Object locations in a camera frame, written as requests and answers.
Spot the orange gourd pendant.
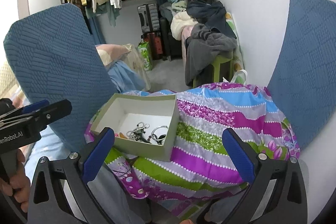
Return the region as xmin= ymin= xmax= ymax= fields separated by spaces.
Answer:
xmin=118 ymin=132 xmax=129 ymax=139

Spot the silver chain necklace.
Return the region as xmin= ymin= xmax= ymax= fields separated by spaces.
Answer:
xmin=126 ymin=122 xmax=151 ymax=138

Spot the black white patterned bangle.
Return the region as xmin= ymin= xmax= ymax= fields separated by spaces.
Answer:
xmin=150 ymin=125 xmax=169 ymax=145

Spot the person's left hand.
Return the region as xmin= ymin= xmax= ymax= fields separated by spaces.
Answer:
xmin=1 ymin=149 xmax=30 ymax=213

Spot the colourful striped floral bedsheet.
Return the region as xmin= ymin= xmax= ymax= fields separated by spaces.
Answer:
xmin=84 ymin=82 xmax=301 ymax=217

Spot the person's grey trouser leg right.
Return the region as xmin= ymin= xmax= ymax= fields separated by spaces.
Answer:
xmin=205 ymin=190 xmax=245 ymax=223

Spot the person's grey trouser leg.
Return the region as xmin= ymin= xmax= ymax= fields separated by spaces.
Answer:
xmin=205 ymin=190 xmax=245 ymax=223
xmin=88 ymin=164 xmax=152 ymax=223

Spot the blue textured pillow left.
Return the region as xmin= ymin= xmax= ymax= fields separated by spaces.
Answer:
xmin=3 ymin=3 xmax=117 ymax=151

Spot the blue textured pillow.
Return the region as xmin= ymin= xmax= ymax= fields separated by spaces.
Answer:
xmin=267 ymin=0 xmax=335 ymax=148
xmin=3 ymin=3 xmax=117 ymax=151

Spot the person's grey trouser leg left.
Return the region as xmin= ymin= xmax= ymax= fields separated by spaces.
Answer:
xmin=88 ymin=164 xmax=152 ymax=223

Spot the open green cardboard box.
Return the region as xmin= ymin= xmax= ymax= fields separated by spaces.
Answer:
xmin=90 ymin=94 xmax=179 ymax=161

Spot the pink beige pillow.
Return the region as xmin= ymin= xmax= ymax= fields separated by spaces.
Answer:
xmin=96 ymin=44 xmax=130 ymax=68

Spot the light blue blanket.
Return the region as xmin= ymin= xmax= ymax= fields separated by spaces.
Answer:
xmin=107 ymin=60 xmax=146 ymax=93

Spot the blue textured pillow right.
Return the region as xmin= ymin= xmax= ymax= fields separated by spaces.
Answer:
xmin=267 ymin=0 xmax=335 ymax=148

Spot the green plastic stool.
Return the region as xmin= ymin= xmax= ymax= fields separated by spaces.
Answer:
xmin=192 ymin=51 xmax=233 ymax=88

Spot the green shopping bag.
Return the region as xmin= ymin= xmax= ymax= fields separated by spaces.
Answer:
xmin=138 ymin=40 xmax=153 ymax=71

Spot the dark grey hoodie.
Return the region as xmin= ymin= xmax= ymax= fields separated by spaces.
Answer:
xmin=185 ymin=23 xmax=238 ymax=86

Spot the red black suitcase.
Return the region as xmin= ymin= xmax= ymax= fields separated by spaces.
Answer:
xmin=142 ymin=32 xmax=163 ymax=60

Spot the silver grey suitcase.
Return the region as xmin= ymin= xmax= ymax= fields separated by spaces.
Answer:
xmin=137 ymin=3 xmax=160 ymax=34

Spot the dark navy jacket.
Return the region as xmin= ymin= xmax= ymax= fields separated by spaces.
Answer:
xmin=186 ymin=0 xmax=236 ymax=39

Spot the cream puffy jacket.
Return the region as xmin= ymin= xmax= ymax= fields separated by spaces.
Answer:
xmin=170 ymin=11 xmax=198 ymax=40

